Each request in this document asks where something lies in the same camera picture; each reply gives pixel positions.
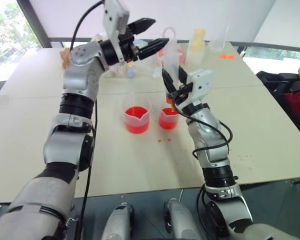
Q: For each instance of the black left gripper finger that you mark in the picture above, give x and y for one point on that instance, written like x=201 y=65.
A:
x=153 y=47
x=143 y=25

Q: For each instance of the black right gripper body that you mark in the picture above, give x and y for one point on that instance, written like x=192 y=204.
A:
x=178 y=95

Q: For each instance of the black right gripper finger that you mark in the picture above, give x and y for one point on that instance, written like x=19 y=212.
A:
x=182 y=75
x=168 y=80

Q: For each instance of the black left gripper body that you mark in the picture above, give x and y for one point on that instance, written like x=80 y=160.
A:
x=128 y=47

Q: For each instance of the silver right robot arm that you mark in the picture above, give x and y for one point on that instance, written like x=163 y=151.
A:
x=210 y=135

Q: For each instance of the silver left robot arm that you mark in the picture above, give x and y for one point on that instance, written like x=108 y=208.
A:
x=77 y=72

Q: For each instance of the red plastic cup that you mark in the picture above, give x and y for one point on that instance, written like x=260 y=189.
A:
x=181 y=56

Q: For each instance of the small clear cup red liquid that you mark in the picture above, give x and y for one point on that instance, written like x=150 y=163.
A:
x=167 y=122

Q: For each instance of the large clear cup red liquid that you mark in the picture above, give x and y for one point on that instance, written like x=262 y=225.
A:
x=136 y=125

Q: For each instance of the small bottle blue label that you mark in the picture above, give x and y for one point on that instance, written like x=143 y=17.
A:
x=131 y=72

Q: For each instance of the clear bottle yellow cap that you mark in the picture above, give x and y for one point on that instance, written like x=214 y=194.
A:
x=195 y=52

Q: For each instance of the small orange cap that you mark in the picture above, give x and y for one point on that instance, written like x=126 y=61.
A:
x=223 y=56
x=231 y=57

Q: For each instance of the clear empty beaker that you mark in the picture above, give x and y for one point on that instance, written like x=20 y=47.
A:
x=217 y=45

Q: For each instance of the orange crumpled wrapper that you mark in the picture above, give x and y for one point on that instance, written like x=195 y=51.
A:
x=65 y=58

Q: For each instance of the black chair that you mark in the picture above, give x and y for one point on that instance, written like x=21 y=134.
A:
x=277 y=82

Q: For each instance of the red bag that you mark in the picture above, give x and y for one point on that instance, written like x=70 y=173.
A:
x=298 y=105

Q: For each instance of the silver rounded robot leg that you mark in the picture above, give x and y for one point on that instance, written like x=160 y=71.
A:
x=181 y=220
x=117 y=222

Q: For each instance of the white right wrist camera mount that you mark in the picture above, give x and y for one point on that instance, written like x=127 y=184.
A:
x=201 y=82

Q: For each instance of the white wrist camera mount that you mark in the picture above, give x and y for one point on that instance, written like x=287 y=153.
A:
x=112 y=22
x=201 y=82

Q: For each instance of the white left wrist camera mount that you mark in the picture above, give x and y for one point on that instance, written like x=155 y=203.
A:
x=112 y=22

